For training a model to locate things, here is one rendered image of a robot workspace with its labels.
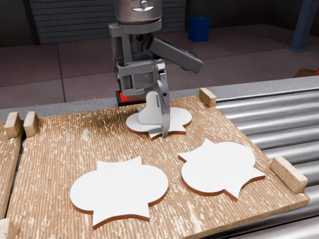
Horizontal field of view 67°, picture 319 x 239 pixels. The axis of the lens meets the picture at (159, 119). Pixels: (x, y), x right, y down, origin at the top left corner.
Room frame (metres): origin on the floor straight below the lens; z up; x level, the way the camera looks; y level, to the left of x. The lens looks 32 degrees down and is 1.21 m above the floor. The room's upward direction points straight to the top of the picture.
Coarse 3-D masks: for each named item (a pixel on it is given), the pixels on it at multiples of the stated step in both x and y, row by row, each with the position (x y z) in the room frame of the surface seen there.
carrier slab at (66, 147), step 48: (192, 96) 0.55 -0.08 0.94; (48, 144) 0.36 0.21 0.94; (96, 144) 0.36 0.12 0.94; (144, 144) 0.36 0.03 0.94; (192, 144) 0.36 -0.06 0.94; (240, 144) 0.36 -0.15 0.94; (48, 192) 0.24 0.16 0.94; (192, 192) 0.24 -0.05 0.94; (240, 192) 0.24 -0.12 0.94; (288, 192) 0.24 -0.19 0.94
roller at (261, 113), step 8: (288, 104) 0.54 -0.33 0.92; (296, 104) 0.54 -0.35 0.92; (304, 104) 0.54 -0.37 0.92; (312, 104) 0.54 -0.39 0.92; (224, 112) 0.50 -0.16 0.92; (232, 112) 0.50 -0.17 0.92; (240, 112) 0.50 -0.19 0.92; (248, 112) 0.50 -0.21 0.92; (256, 112) 0.50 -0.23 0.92; (264, 112) 0.51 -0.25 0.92; (272, 112) 0.51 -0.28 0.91; (280, 112) 0.51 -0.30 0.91; (288, 112) 0.52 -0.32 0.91; (296, 112) 0.52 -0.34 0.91; (304, 112) 0.53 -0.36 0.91; (232, 120) 0.48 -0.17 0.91; (240, 120) 0.48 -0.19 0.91; (248, 120) 0.49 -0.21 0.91; (24, 144) 0.38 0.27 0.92
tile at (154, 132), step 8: (176, 112) 0.46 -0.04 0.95; (184, 112) 0.46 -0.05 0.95; (128, 120) 0.42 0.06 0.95; (136, 120) 0.42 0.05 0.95; (176, 120) 0.42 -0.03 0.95; (184, 120) 0.42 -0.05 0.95; (128, 128) 0.40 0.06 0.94; (136, 128) 0.40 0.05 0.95; (144, 128) 0.40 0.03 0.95; (152, 128) 0.40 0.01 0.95; (160, 128) 0.40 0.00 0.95; (176, 128) 0.40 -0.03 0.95; (152, 136) 0.37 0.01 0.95; (160, 136) 0.38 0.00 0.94
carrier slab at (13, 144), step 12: (0, 132) 0.40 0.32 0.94; (0, 144) 0.36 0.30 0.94; (12, 144) 0.36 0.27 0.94; (0, 156) 0.32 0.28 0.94; (12, 156) 0.32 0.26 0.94; (0, 168) 0.29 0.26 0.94; (12, 168) 0.30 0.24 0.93; (0, 180) 0.27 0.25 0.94; (12, 180) 0.28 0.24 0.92; (0, 192) 0.24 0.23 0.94; (0, 204) 0.22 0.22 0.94; (0, 216) 0.21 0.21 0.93
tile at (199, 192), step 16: (208, 144) 0.34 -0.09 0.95; (224, 144) 0.34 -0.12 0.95; (192, 160) 0.30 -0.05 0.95; (208, 160) 0.30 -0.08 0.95; (224, 160) 0.30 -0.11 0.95; (240, 160) 0.30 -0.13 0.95; (192, 176) 0.26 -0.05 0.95; (208, 176) 0.26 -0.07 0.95; (224, 176) 0.26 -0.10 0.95; (240, 176) 0.26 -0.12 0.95; (256, 176) 0.27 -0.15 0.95; (208, 192) 0.24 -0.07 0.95; (224, 192) 0.24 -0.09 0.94
